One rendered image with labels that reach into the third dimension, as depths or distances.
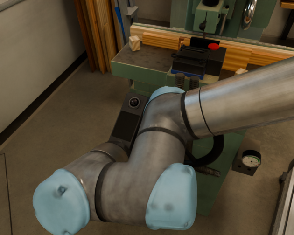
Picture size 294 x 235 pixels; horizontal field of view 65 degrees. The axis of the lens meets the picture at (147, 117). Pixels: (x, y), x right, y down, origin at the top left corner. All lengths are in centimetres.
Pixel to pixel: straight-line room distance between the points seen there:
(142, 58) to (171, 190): 64
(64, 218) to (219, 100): 23
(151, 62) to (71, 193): 61
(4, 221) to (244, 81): 151
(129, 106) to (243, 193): 126
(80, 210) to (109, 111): 170
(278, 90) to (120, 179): 21
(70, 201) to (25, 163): 152
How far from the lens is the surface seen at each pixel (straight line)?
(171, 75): 65
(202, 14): 79
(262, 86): 30
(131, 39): 88
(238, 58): 80
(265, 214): 159
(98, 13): 217
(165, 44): 91
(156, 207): 26
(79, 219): 29
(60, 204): 30
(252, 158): 88
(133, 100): 44
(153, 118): 33
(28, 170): 176
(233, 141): 91
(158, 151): 29
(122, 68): 83
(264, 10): 99
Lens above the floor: 133
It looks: 45 degrees down
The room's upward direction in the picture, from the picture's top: straight up
